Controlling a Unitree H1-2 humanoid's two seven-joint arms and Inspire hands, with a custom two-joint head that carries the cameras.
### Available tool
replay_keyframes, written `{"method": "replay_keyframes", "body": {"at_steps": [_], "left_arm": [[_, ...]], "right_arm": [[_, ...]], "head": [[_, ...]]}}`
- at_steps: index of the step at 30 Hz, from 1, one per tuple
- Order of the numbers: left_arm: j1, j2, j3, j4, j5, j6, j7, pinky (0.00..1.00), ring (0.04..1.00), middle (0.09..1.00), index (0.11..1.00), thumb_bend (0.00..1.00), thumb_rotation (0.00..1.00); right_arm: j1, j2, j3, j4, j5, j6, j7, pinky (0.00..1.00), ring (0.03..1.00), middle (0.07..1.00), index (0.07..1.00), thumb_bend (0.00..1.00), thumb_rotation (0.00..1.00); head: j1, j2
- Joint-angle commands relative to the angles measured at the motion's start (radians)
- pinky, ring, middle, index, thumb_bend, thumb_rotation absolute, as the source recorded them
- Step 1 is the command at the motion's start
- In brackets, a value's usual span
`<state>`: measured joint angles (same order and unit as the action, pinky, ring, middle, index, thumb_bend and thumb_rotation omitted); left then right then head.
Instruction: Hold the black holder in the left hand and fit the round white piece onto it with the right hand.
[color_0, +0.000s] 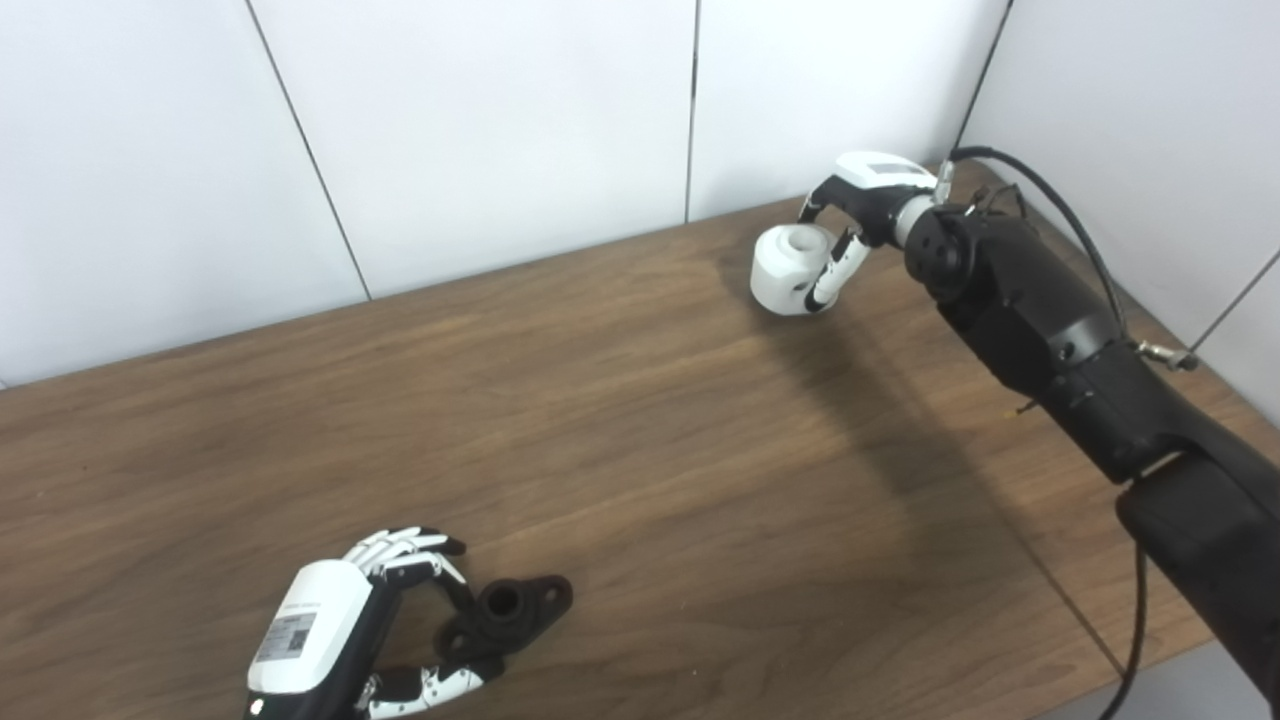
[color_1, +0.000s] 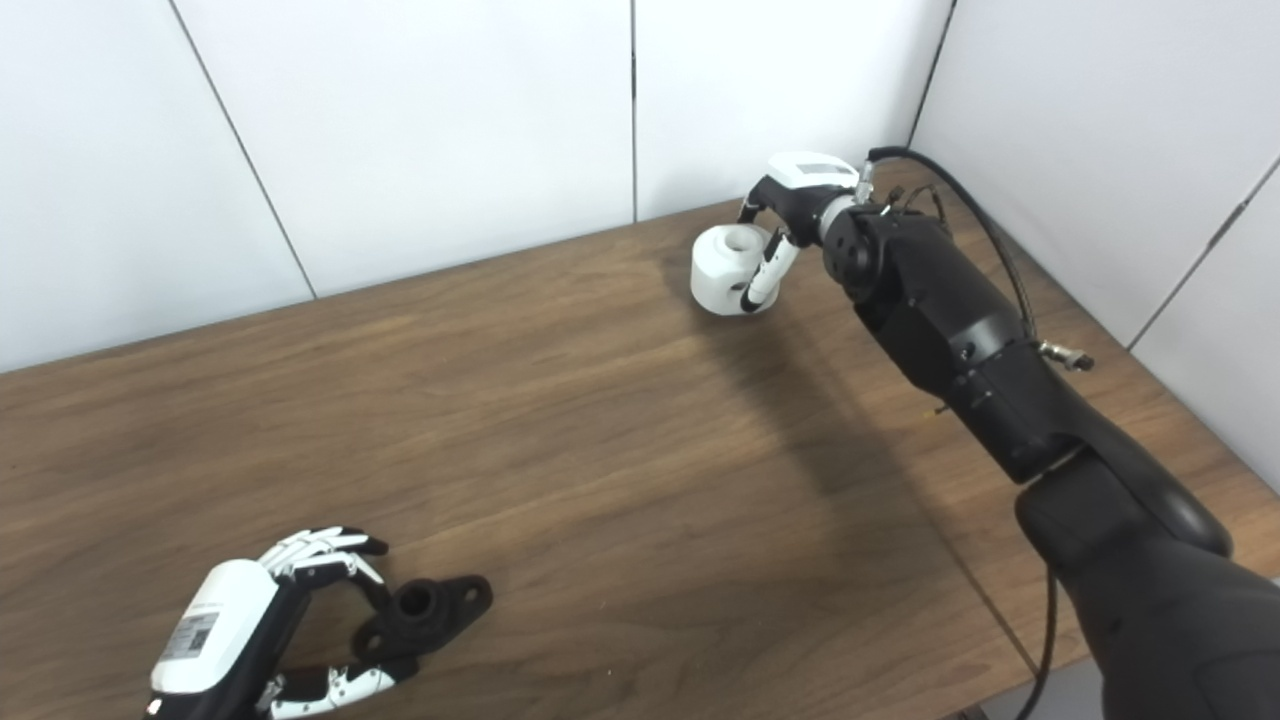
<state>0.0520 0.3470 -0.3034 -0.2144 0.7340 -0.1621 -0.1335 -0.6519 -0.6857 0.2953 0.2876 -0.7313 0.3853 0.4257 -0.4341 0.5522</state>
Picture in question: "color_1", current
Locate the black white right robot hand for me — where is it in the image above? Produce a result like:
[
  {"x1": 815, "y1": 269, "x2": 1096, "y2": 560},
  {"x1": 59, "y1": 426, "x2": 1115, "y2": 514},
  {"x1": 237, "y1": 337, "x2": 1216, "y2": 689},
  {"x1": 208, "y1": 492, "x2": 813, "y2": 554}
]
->
[{"x1": 738, "y1": 151, "x2": 863, "y2": 313}]

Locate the round white plastic piece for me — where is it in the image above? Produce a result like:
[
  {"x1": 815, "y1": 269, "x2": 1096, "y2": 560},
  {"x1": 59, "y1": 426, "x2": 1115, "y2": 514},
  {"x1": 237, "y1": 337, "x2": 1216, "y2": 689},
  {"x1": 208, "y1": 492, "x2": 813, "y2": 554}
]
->
[{"x1": 690, "y1": 225, "x2": 791, "y2": 317}]

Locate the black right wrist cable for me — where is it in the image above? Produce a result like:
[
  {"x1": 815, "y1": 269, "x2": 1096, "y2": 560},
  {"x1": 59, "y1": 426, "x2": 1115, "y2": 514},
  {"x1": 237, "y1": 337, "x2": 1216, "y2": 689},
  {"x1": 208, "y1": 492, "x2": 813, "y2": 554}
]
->
[{"x1": 865, "y1": 146, "x2": 1096, "y2": 720}]

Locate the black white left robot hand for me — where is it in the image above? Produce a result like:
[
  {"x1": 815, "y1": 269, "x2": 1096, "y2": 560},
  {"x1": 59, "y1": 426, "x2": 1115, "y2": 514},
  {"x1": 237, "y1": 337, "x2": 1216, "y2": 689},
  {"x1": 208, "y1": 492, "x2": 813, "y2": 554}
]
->
[{"x1": 145, "y1": 527, "x2": 421, "y2": 720}]

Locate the black flanged holder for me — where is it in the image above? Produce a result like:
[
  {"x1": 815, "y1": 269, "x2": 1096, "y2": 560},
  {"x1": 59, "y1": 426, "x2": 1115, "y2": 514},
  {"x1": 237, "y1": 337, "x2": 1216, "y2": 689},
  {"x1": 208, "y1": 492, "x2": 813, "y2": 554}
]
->
[{"x1": 352, "y1": 575, "x2": 494, "y2": 663}]

